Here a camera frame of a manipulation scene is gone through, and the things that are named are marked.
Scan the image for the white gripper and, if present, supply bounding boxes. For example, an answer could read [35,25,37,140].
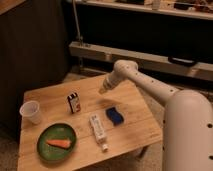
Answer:
[98,71,121,94]

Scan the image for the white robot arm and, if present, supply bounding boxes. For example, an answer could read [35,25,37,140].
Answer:
[99,60,213,171]

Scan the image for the white toothpaste tube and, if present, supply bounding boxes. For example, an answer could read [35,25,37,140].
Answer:
[89,114,108,152]

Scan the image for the upper shelf with items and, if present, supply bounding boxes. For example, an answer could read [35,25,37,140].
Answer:
[66,0,213,21]

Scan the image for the white plastic cup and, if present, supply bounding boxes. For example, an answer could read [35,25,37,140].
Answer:
[19,100,42,124]

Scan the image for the boxed eraser upright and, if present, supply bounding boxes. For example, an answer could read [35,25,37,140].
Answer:
[67,92,81,114]

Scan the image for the wooden table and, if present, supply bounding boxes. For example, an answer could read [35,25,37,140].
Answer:
[18,76,162,171]

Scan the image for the green plate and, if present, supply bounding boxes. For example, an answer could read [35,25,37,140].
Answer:
[37,123,77,163]

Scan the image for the black case handle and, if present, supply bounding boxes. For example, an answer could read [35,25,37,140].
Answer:
[168,57,198,67]

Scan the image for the long grey case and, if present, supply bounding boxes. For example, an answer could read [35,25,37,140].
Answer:
[69,41,213,81]

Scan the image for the blue sponge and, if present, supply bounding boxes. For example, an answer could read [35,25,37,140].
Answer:
[106,107,124,126]

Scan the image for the orange carrot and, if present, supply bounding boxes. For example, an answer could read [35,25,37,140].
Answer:
[46,139,71,149]

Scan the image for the metal pole stand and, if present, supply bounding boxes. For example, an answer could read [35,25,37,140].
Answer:
[72,0,84,72]

